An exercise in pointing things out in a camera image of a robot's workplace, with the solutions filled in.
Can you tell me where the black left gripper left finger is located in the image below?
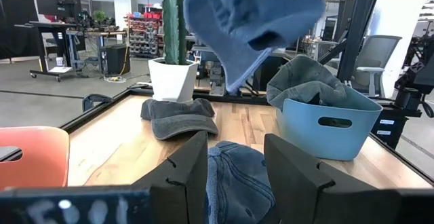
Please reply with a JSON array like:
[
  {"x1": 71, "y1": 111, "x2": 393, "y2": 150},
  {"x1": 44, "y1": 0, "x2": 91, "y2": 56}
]
[{"x1": 132, "y1": 131, "x2": 208, "y2": 224}]

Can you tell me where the dark grey cap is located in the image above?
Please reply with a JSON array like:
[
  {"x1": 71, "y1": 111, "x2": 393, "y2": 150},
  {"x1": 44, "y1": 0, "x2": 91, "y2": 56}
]
[{"x1": 140, "y1": 97, "x2": 220, "y2": 141}]

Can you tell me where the orange plastic bin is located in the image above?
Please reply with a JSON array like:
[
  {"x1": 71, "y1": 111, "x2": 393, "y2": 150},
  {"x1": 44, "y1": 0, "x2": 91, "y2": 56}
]
[{"x1": 0, "y1": 126, "x2": 71, "y2": 191}]

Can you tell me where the shelf with red bins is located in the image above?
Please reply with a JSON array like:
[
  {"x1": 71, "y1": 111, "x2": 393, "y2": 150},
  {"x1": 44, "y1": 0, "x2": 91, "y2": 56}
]
[{"x1": 125, "y1": 12, "x2": 164, "y2": 58}]

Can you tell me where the yellow cable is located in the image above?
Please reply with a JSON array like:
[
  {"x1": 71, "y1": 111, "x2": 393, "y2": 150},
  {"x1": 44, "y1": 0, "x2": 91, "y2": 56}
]
[{"x1": 103, "y1": 45, "x2": 130, "y2": 83}]

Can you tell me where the blue denim cap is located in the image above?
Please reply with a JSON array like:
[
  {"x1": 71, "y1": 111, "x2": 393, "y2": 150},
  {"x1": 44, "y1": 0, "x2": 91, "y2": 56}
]
[
  {"x1": 184, "y1": 0, "x2": 326, "y2": 94},
  {"x1": 205, "y1": 141, "x2": 277, "y2": 224}
]

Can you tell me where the white plant pot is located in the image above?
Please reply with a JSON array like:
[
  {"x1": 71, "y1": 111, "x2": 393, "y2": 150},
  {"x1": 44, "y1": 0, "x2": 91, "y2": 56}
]
[{"x1": 148, "y1": 57, "x2": 200, "y2": 103}]

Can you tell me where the blue plastic bin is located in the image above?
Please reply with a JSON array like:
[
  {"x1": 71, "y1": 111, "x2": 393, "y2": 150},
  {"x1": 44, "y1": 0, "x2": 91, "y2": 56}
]
[{"x1": 275, "y1": 86, "x2": 384, "y2": 162}]

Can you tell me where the grey office chair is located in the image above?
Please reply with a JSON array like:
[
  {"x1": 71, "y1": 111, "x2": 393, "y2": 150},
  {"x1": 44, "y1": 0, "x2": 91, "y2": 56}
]
[{"x1": 352, "y1": 35, "x2": 403, "y2": 98}]

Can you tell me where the black table clamp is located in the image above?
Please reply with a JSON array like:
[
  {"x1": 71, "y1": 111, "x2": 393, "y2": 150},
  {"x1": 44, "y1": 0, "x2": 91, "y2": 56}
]
[{"x1": 81, "y1": 94, "x2": 113, "y2": 113}]

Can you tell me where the black monitor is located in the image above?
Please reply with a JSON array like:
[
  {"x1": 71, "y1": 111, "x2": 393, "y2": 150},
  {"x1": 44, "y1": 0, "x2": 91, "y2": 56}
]
[{"x1": 33, "y1": 0, "x2": 82, "y2": 18}]

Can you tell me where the grey-green denim cap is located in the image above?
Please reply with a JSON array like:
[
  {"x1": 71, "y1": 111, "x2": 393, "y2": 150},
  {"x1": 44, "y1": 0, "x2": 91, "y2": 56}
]
[{"x1": 266, "y1": 54, "x2": 349, "y2": 111}]

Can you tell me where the black floor box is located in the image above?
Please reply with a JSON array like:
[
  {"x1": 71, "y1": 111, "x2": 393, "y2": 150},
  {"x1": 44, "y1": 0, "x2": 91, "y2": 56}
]
[{"x1": 105, "y1": 43, "x2": 132, "y2": 76}]

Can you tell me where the small green plant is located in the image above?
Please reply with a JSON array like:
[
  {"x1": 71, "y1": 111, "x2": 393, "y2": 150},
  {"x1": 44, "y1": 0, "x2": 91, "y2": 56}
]
[{"x1": 92, "y1": 10, "x2": 108, "y2": 23}]

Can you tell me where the black box with white labels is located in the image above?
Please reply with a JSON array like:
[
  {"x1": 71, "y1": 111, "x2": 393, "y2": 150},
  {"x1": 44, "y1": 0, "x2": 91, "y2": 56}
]
[{"x1": 371, "y1": 108, "x2": 421, "y2": 150}]

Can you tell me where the black curtain panel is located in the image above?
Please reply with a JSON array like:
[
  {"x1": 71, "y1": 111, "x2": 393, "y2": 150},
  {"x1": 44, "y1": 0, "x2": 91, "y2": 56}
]
[{"x1": 0, "y1": 0, "x2": 40, "y2": 61}]

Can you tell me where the black rolling desk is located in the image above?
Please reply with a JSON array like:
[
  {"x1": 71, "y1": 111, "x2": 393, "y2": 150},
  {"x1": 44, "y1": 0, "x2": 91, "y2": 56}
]
[{"x1": 28, "y1": 20, "x2": 90, "y2": 83}]

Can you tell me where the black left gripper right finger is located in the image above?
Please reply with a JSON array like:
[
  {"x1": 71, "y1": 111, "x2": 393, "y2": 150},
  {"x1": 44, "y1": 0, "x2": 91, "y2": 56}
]
[{"x1": 264, "y1": 134, "x2": 377, "y2": 224}]

